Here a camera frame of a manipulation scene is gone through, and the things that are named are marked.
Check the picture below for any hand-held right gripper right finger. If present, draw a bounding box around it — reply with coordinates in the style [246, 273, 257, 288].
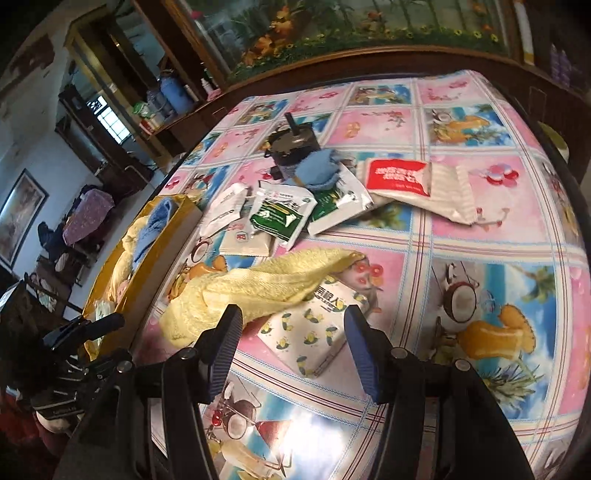
[344, 305, 522, 480]

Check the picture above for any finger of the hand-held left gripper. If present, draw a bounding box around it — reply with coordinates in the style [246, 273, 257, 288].
[42, 313, 126, 350]
[85, 348, 136, 378]

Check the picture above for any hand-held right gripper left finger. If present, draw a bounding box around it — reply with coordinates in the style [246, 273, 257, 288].
[55, 305, 244, 480]

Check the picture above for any pink plush toy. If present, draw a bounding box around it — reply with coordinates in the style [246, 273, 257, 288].
[111, 279, 137, 308]

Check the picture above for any yellow towel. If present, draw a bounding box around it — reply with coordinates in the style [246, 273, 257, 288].
[110, 217, 151, 282]
[159, 247, 366, 350]

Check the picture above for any blue towel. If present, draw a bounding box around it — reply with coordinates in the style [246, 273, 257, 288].
[133, 198, 178, 273]
[293, 148, 343, 191]

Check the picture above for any cardboard box with yellow tape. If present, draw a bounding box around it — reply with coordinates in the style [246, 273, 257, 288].
[82, 194, 204, 365]

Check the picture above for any white lemon print packet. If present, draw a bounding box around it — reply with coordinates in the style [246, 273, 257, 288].
[256, 276, 372, 380]

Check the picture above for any red garment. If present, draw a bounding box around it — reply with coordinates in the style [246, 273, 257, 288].
[0, 392, 70, 480]

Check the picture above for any cream packet with red mark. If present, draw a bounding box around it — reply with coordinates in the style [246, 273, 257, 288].
[218, 225, 274, 257]

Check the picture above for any purple floral cloth cover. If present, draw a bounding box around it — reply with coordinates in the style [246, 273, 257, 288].
[62, 185, 115, 245]

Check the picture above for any printed plastic tablecloth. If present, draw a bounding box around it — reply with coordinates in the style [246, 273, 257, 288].
[134, 69, 591, 480]

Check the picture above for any flat white packet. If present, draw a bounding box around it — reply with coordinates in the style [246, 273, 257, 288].
[198, 182, 251, 241]

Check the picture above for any green and white sachet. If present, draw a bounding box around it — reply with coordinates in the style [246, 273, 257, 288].
[306, 161, 375, 237]
[249, 179, 318, 251]

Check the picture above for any white face mask packet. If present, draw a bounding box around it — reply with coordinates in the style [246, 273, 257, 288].
[365, 157, 482, 227]

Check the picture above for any window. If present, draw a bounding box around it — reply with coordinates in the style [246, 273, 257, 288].
[88, 99, 136, 145]

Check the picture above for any black electric motor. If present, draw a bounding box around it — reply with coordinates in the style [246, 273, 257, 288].
[264, 112, 324, 181]

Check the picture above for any blue thermos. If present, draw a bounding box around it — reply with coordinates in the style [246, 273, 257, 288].
[159, 69, 195, 116]

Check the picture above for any dark wooden cabinet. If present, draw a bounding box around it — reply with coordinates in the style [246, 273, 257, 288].
[65, 0, 591, 158]

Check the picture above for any aquarium with flowers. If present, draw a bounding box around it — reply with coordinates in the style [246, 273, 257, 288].
[185, 0, 513, 81]

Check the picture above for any white tube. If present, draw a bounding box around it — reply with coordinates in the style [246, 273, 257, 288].
[514, 0, 535, 65]

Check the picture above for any framed wall picture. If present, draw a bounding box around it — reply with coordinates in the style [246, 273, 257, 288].
[0, 168, 49, 273]

